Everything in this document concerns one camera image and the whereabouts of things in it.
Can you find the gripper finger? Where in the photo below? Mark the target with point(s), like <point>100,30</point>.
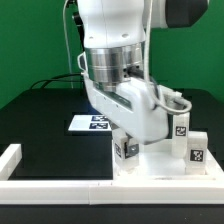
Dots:
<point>130,150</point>

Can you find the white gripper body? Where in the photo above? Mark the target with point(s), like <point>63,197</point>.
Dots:
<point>131,108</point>

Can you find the white square table top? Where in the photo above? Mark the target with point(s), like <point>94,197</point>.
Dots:
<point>156,162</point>

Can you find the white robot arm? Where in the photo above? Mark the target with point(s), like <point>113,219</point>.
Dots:
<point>115,65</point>

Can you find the white U-shaped obstacle fence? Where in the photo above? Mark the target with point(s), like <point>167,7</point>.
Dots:
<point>115,191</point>

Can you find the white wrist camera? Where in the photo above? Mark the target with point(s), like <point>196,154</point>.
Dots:
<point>171,99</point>

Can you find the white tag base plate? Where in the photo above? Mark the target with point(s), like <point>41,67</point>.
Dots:
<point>89,123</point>

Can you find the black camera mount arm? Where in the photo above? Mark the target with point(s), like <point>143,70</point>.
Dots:
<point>77,19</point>

